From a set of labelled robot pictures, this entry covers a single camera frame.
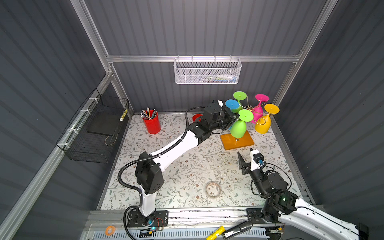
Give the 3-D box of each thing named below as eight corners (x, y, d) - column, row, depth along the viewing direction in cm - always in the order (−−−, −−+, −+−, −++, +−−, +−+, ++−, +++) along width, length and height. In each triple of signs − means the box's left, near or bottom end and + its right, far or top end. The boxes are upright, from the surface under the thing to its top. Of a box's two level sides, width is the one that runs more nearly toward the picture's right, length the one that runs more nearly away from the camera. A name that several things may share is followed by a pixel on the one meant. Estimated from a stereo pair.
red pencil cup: (143, 130, 112) (136, 115, 100) (151, 121, 118) (146, 106, 106) (156, 136, 109) (151, 121, 96) (164, 126, 115) (160, 111, 102)
